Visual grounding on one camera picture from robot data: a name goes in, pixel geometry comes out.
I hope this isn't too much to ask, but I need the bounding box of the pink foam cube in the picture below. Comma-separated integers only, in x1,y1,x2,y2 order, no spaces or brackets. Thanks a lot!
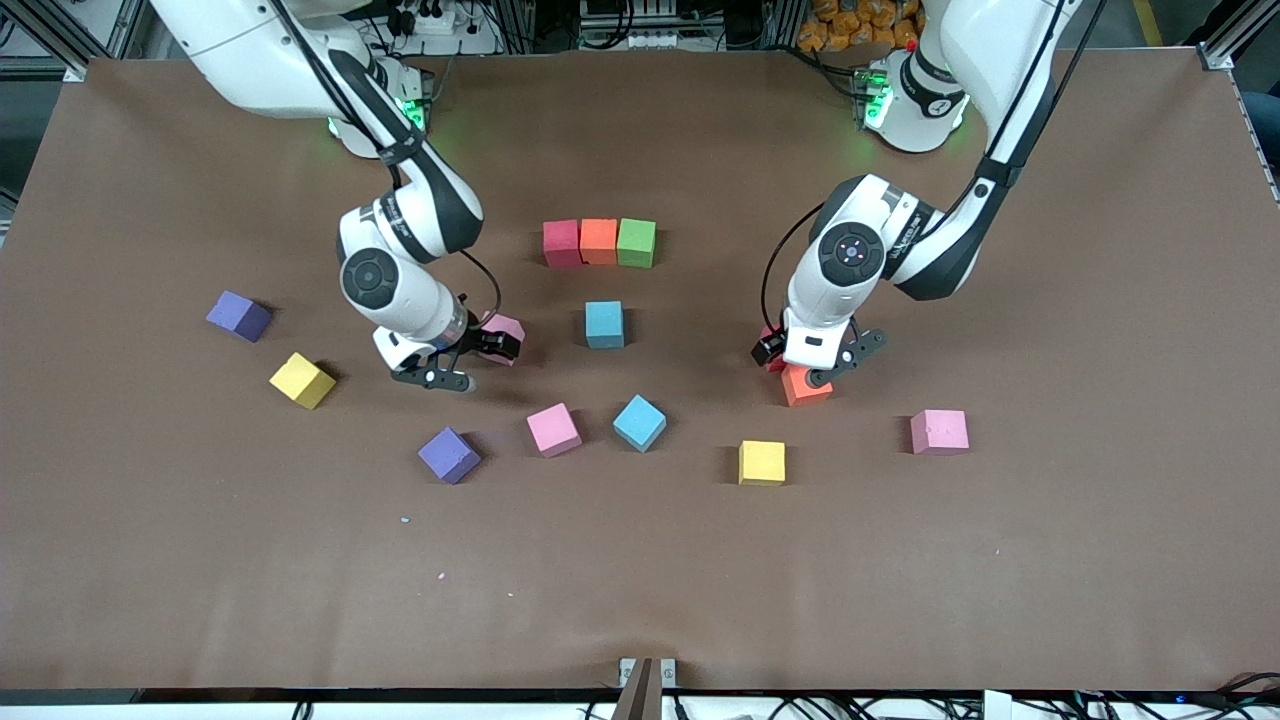
480,312,528,367
910,409,970,457
526,402,583,459

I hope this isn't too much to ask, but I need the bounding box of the green foam cube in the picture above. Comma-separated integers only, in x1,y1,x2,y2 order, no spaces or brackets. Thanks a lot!
617,219,658,269

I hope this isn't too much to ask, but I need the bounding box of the yellow foam cube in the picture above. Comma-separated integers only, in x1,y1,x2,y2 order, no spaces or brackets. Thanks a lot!
268,351,338,411
738,440,787,488

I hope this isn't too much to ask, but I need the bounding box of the blue foam cube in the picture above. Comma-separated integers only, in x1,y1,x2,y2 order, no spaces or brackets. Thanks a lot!
612,394,668,454
585,301,625,350

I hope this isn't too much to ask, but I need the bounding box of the purple foam cube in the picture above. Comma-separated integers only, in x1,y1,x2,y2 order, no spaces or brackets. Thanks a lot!
205,290,274,344
417,426,483,486

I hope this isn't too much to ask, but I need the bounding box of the brown paper table cover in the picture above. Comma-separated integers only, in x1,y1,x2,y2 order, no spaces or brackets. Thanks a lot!
0,48,1280,693

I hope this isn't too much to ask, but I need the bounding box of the white power strip with plugs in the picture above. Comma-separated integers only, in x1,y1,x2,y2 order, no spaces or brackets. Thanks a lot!
395,3,471,37

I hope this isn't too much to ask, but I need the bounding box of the orange snack bag pile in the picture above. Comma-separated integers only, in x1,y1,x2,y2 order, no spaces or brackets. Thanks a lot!
798,0,926,53

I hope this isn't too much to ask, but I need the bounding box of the long white socket strip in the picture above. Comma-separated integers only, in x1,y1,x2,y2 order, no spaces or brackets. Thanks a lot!
600,28,691,50

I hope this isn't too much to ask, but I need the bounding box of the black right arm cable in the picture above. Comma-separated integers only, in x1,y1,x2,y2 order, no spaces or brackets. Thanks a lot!
458,248,502,326

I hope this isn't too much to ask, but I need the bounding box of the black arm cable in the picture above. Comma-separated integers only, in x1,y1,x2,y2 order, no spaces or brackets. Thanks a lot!
759,0,1106,336
458,248,502,326

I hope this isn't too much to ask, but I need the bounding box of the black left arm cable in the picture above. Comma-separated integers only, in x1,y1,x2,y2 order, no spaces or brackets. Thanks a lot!
759,0,1106,336

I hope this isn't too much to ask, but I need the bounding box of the metal bracket with wooden post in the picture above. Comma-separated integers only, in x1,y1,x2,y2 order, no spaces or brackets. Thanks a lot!
618,656,678,720

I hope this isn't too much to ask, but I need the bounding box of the aluminium frame rail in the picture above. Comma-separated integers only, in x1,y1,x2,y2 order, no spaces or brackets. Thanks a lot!
25,0,121,83
1200,0,1280,73

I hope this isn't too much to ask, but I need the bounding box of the perforated metal edge rail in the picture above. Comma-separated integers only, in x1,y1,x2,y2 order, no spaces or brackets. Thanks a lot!
1228,68,1280,206

